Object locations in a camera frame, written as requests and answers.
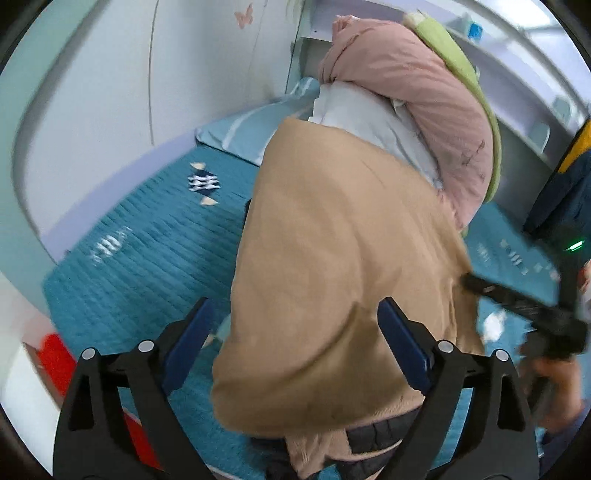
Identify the blue box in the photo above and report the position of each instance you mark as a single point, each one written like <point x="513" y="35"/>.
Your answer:
<point x="474" y="31"/>

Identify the yellow and navy puffer jacket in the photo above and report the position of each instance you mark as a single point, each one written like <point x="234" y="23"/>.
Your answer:
<point x="568" y="194"/>

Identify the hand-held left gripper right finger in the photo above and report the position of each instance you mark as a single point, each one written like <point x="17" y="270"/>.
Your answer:
<point x="406" y="344"/>

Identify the pink butterfly wall sticker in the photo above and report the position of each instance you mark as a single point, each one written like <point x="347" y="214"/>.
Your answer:
<point x="244" y="14"/>

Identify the teal quilted bed mat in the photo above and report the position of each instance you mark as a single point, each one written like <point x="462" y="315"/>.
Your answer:
<point x="138" y="258"/>

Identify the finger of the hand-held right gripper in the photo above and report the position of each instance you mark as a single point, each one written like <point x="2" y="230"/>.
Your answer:
<point x="508" y="297"/>

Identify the white folded cloth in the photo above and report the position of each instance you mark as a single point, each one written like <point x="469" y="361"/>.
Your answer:
<point x="369" y="120"/>

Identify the striped blue pillow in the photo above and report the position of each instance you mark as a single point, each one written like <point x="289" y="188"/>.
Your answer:
<point x="249" y="129"/>

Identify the person's right forearm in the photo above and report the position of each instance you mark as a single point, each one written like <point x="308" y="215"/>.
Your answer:
<point x="575" y="438"/>

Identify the light green loft bed frame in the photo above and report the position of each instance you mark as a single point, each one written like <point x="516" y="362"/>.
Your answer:
<point x="18" y="161"/>

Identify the person's right hand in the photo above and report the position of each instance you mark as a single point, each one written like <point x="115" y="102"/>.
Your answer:
<point x="568" y="387"/>

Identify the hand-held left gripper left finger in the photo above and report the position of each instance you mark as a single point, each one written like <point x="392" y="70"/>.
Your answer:
<point x="184" y="344"/>

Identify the tan button-up jacket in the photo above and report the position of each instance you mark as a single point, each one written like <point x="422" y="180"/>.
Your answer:
<point x="332" y="277"/>

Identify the pink quilt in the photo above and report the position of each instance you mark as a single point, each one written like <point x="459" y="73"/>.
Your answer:
<point x="415" y="92"/>

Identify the green quilt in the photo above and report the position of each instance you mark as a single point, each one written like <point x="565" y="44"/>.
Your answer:
<point x="461" y="60"/>

